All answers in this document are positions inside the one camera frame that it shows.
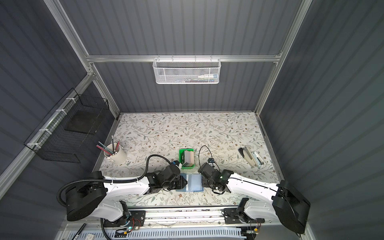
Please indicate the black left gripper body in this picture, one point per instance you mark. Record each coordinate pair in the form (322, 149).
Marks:
(178, 183)

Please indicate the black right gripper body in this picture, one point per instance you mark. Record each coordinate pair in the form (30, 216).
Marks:
(207, 183)

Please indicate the blue leather card holder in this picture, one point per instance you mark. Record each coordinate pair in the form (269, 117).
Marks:
(190, 183)

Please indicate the green plastic card tray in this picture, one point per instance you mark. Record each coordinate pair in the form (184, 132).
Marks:
(181, 158)

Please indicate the stack of cards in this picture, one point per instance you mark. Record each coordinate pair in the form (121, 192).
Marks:
(188, 159)

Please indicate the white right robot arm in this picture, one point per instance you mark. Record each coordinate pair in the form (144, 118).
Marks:
(280, 201)

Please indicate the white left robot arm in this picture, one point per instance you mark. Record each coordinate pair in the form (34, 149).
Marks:
(96, 195)

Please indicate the beige black stapler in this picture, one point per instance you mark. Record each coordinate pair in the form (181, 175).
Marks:
(246, 154)

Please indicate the white pencil cup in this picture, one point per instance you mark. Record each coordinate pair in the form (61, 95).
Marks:
(118, 158)

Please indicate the green pencil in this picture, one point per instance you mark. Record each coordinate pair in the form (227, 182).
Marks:
(105, 149)

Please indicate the black pen on base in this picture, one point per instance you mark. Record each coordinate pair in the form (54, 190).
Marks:
(78, 233)

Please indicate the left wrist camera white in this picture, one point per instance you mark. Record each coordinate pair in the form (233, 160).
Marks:
(177, 164)

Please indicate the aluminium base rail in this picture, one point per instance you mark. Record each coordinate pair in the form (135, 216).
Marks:
(203, 216)

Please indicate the white mesh wall basket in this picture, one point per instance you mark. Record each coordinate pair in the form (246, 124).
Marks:
(185, 72)

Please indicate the black wire basket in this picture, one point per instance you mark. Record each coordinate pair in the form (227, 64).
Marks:
(69, 134)

